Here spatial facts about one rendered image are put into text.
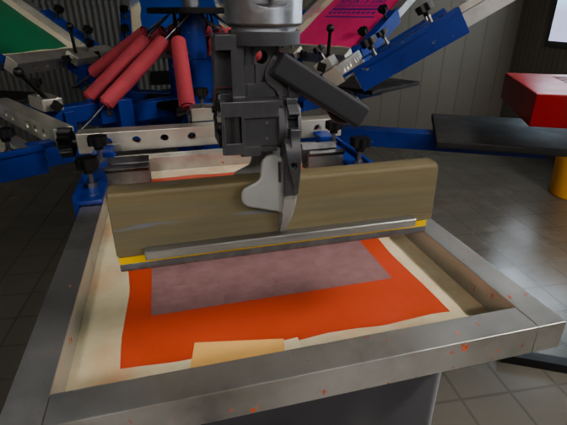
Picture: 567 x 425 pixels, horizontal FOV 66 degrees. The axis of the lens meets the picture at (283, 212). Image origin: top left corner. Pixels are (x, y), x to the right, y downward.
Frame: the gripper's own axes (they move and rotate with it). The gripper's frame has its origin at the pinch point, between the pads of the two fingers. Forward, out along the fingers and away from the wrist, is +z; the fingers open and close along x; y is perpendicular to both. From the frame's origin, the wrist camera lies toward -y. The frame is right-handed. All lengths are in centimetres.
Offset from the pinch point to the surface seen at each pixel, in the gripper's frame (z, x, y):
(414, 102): 71, -390, -254
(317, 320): 13.8, 3.6, -3.6
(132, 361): 13.9, 5.1, 18.8
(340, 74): -5, -76, -37
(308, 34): -10, -181, -61
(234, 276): 13.8, -9.0, 4.9
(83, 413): 10.4, 14.5, 22.0
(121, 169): 7.3, -42.4, 22.1
